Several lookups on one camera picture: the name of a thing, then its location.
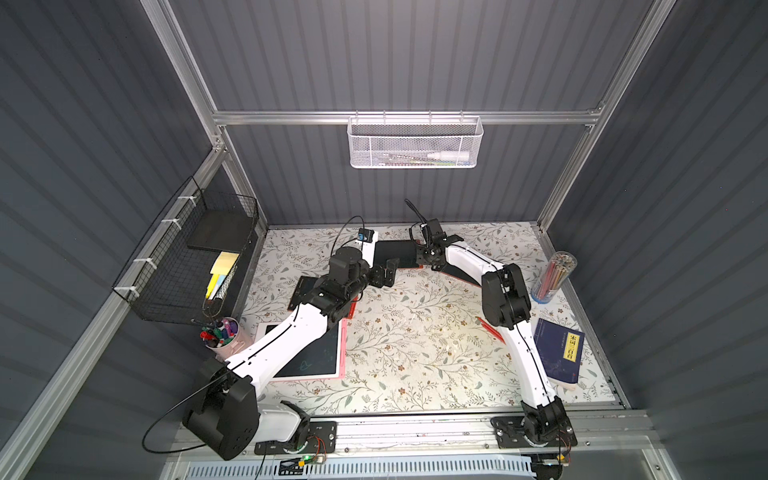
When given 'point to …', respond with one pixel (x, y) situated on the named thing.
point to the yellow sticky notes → (222, 268)
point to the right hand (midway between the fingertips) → (424, 255)
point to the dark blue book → (560, 348)
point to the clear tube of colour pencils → (561, 266)
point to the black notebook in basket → (223, 230)
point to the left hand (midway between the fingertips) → (388, 258)
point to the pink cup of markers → (224, 338)
